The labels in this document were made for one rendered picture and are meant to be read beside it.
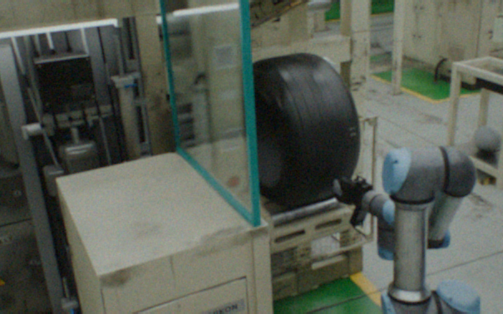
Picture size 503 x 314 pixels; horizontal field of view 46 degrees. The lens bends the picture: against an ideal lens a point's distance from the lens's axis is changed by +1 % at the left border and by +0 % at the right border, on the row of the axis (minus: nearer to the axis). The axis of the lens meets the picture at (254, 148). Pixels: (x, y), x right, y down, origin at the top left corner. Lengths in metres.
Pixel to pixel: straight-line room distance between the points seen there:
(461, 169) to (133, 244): 0.81
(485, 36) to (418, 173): 5.18
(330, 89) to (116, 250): 0.98
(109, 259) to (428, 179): 0.79
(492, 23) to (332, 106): 4.78
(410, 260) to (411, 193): 0.20
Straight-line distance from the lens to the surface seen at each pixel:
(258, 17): 2.39
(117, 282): 1.29
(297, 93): 1.95
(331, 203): 2.22
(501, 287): 3.48
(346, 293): 3.28
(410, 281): 1.65
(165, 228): 1.40
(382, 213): 1.82
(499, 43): 6.78
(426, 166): 1.51
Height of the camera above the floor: 1.95
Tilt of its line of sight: 22 degrees down
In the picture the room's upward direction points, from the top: 3 degrees counter-clockwise
